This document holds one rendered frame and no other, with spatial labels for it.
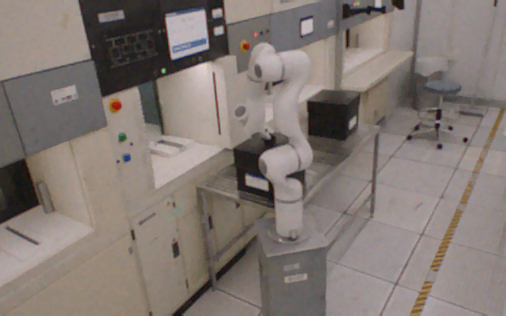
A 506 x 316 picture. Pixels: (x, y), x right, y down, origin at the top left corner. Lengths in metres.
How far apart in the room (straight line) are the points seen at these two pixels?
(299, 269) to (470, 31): 4.63
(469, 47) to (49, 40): 5.15
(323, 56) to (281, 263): 2.21
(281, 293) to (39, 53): 1.37
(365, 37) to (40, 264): 4.16
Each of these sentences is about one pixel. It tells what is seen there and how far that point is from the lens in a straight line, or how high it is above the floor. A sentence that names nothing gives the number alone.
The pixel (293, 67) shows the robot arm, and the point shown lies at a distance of 1.61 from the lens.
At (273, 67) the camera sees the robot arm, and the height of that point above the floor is 1.53.
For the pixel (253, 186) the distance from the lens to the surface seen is 2.21.
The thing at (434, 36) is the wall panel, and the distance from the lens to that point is 6.12.
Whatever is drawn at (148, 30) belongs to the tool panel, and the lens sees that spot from 2.04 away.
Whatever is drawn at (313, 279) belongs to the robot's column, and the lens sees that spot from 1.98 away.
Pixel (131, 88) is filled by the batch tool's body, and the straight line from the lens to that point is 1.99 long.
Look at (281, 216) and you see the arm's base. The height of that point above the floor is 0.88.
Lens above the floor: 1.88
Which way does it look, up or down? 25 degrees down
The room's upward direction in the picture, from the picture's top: 4 degrees counter-clockwise
